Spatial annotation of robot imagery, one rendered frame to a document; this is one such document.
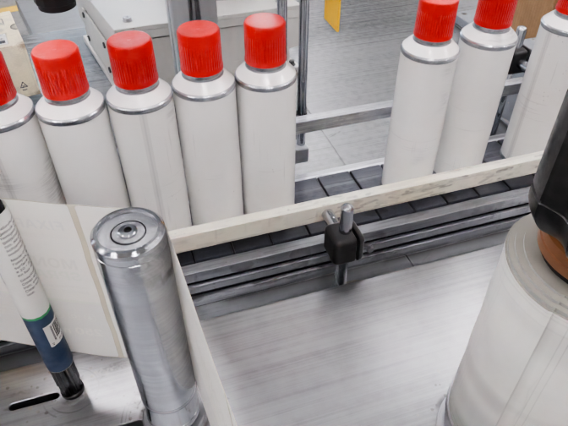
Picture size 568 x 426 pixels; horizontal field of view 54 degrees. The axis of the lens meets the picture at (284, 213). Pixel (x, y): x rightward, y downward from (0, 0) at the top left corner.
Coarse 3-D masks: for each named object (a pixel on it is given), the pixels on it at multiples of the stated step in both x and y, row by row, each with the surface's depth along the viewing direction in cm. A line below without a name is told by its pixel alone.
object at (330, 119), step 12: (516, 84) 61; (348, 108) 57; (360, 108) 57; (372, 108) 57; (384, 108) 57; (300, 120) 56; (312, 120) 56; (324, 120) 56; (336, 120) 57; (348, 120) 57; (360, 120) 57; (372, 120) 58; (300, 132) 56; (180, 144) 53
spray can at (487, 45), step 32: (480, 0) 50; (512, 0) 48; (480, 32) 51; (512, 32) 51; (480, 64) 52; (480, 96) 54; (448, 128) 58; (480, 128) 56; (448, 160) 59; (480, 160) 59
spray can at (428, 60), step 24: (432, 0) 47; (456, 0) 47; (432, 24) 47; (408, 48) 49; (432, 48) 48; (456, 48) 49; (408, 72) 50; (432, 72) 49; (408, 96) 51; (432, 96) 51; (408, 120) 53; (432, 120) 52; (408, 144) 54; (432, 144) 55; (384, 168) 59; (408, 168) 56; (432, 168) 57
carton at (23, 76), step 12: (0, 24) 79; (12, 24) 79; (0, 36) 76; (12, 36) 76; (0, 48) 73; (12, 48) 74; (24, 48) 75; (12, 60) 75; (24, 60) 76; (12, 72) 76; (24, 72) 76; (24, 84) 77; (36, 84) 78
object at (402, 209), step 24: (360, 168) 63; (312, 192) 60; (336, 192) 60; (456, 192) 60; (480, 192) 60; (360, 216) 57; (384, 216) 57; (240, 240) 55; (264, 240) 55; (288, 240) 55; (192, 264) 53
